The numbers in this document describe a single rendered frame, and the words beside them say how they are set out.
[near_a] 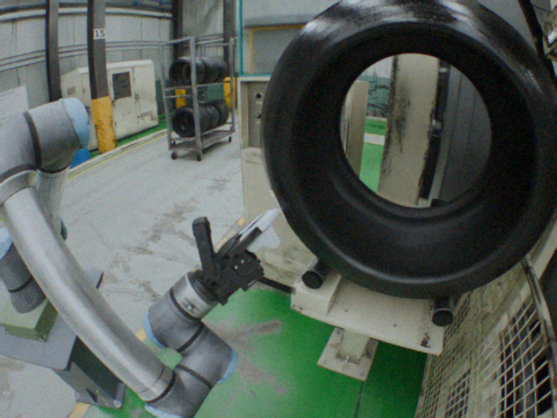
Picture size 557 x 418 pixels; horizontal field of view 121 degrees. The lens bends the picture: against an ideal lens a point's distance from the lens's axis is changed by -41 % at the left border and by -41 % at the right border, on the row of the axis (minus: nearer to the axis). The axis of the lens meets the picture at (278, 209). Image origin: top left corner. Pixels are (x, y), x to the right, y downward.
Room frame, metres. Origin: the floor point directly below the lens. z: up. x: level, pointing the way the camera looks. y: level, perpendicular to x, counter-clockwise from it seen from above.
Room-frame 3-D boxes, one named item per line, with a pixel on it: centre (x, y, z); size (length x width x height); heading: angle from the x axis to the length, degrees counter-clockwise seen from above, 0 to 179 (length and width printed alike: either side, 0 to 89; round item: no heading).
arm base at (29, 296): (0.41, 0.95, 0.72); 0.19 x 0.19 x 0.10
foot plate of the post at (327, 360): (0.71, -0.38, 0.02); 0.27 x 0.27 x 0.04; 62
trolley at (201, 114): (4.46, 1.30, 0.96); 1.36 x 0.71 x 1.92; 160
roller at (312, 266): (0.54, -0.15, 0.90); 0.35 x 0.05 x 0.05; 152
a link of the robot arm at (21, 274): (0.42, 0.95, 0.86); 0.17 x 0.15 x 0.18; 159
